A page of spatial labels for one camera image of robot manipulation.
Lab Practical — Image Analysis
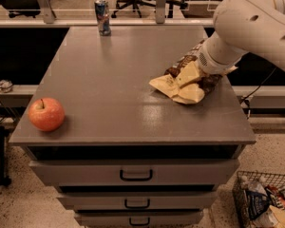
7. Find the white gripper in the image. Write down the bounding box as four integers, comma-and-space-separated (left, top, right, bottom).
176, 32, 247, 87

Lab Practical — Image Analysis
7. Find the brown sea salt chip bag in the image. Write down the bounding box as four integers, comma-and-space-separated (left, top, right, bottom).
149, 41, 225, 105

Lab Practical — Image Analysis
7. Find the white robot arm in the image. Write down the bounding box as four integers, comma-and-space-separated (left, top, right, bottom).
194, 0, 285, 87

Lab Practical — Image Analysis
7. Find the blue silver redbull can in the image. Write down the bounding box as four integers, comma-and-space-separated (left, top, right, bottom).
94, 0, 111, 36

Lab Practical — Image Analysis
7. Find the dark blue snack bag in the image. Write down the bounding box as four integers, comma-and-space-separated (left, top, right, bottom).
246, 191, 270, 220

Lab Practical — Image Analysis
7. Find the red snack bag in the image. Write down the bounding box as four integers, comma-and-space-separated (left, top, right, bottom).
265, 185, 285, 211

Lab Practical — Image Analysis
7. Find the yellow snack bag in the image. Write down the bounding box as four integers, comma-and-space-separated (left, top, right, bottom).
270, 206, 285, 228

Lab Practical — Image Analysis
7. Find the black office chair centre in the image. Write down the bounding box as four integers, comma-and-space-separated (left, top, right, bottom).
111, 0, 188, 23

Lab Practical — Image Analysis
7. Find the grey drawer cabinet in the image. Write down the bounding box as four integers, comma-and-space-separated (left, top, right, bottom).
10, 26, 255, 228

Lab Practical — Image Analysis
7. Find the red apple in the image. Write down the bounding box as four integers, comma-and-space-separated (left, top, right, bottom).
28, 98, 65, 132

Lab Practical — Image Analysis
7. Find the metal railing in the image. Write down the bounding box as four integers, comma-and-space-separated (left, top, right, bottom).
0, 0, 219, 27

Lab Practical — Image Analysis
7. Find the black stand left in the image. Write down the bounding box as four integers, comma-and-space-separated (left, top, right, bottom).
0, 126, 11, 186

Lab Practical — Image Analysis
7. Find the black cable right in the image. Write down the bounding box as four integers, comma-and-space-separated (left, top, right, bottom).
239, 67, 277, 119

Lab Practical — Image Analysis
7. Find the top drawer black handle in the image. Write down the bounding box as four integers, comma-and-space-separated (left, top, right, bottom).
120, 169, 153, 181

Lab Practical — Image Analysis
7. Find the drawer black handle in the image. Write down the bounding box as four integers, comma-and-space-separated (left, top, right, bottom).
120, 169, 153, 181
123, 199, 150, 209
128, 218, 150, 227

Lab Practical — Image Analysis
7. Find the wire basket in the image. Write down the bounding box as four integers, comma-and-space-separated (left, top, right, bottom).
233, 171, 285, 228

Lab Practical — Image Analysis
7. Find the middle drawer black handle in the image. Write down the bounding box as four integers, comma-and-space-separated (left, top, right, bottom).
123, 199, 150, 209

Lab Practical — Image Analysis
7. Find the bottom drawer black handle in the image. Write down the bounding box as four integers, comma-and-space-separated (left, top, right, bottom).
128, 218, 150, 227

